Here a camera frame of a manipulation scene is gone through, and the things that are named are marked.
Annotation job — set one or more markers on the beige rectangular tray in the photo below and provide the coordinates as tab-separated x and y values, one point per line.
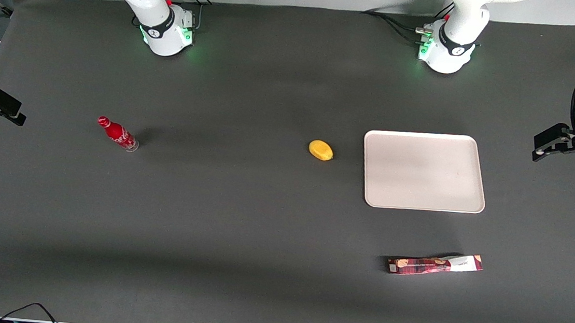
423	171

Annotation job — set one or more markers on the red cola bottle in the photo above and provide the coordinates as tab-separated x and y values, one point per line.
117	133

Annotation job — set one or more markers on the yellow lemon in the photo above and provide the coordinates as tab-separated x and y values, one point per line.
320	150

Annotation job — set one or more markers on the red cookie box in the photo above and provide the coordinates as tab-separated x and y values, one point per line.
434	265

